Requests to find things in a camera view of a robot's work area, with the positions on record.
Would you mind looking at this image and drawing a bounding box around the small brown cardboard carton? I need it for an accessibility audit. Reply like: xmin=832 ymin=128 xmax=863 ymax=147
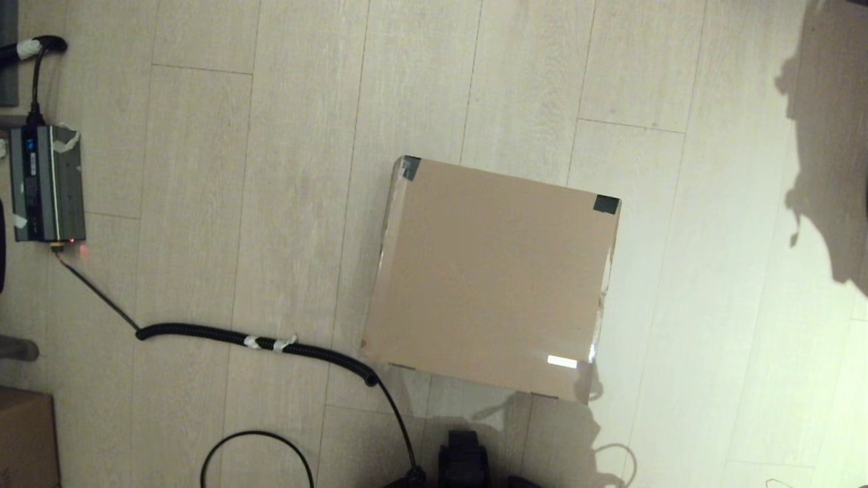
xmin=0 ymin=386 xmax=62 ymax=488

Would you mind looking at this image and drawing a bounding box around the black hose with white tape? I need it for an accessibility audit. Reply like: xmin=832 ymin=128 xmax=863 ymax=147
xmin=0 ymin=35 xmax=68 ymax=67

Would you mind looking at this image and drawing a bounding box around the black corrugated floor cable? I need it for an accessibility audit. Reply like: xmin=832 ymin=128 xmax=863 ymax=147
xmin=53 ymin=243 xmax=427 ymax=487

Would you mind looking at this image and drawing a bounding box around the thin black cable loop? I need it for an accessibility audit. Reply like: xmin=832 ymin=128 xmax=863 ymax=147
xmin=200 ymin=430 xmax=317 ymax=488

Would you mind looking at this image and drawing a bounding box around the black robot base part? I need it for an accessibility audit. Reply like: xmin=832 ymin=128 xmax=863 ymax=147
xmin=437 ymin=428 xmax=490 ymax=488

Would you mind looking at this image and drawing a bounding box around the grey power supply unit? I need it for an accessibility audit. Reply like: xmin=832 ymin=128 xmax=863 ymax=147
xmin=8 ymin=124 xmax=87 ymax=243

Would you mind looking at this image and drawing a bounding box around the black power cord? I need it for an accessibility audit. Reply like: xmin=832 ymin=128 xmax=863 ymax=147
xmin=27 ymin=46 xmax=48 ymax=129

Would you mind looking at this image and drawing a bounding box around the brown cardboard shoe box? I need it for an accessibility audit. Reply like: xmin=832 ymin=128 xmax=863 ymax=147
xmin=359 ymin=155 xmax=622 ymax=402

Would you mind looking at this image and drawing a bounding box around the dark grey furniture edge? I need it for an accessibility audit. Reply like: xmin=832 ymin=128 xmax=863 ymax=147
xmin=0 ymin=0 xmax=19 ymax=107

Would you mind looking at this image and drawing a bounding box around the grey furniture foot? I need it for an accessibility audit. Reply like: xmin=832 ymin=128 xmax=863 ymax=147
xmin=0 ymin=334 xmax=39 ymax=362

